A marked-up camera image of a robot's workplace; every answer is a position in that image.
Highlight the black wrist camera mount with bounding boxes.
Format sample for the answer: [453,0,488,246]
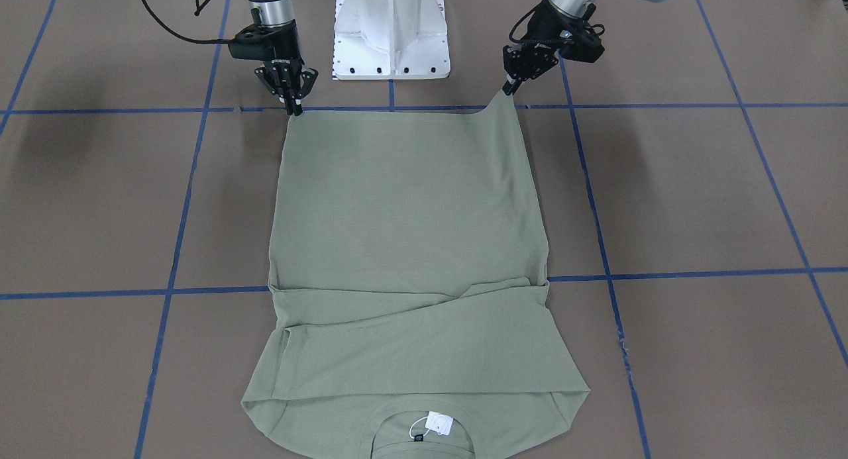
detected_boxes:
[227,21,302,62]
[508,0,605,63]

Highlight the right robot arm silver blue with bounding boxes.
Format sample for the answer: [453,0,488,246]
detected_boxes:
[195,0,319,116]

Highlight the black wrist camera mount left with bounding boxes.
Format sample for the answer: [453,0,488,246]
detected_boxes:
[508,0,605,63]

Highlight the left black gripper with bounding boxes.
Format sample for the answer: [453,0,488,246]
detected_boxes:
[501,42,561,96]

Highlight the white shirt hang tag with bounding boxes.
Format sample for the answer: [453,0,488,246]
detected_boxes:
[424,411,454,436]

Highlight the white central pedestal column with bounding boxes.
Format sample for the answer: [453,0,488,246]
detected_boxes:
[331,0,451,81]

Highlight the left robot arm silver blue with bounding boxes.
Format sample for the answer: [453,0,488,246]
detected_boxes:
[501,0,666,96]

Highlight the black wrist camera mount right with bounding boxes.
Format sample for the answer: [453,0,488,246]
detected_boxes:
[227,21,302,62]

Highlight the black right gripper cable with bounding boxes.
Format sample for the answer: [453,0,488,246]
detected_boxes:
[135,0,233,46]

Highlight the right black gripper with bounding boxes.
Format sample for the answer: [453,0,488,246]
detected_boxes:
[254,50,319,116]

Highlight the olive green long-sleeve shirt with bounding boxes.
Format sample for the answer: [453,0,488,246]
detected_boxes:
[241,92,590,458]

